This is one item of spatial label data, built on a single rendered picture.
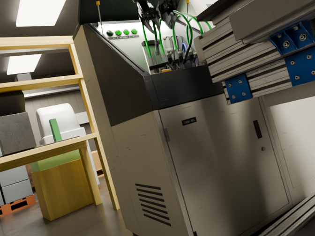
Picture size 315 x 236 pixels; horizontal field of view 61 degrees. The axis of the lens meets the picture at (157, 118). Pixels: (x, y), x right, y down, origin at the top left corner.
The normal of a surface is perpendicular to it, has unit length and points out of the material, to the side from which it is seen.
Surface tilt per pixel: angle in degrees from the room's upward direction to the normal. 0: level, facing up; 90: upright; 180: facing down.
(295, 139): 90
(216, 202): 90
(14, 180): 90
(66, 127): 72
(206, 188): 90
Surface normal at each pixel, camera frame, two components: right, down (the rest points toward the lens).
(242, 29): -0.80, 0.22
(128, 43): 0.47, -0.15
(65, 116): 0.37, -0.44
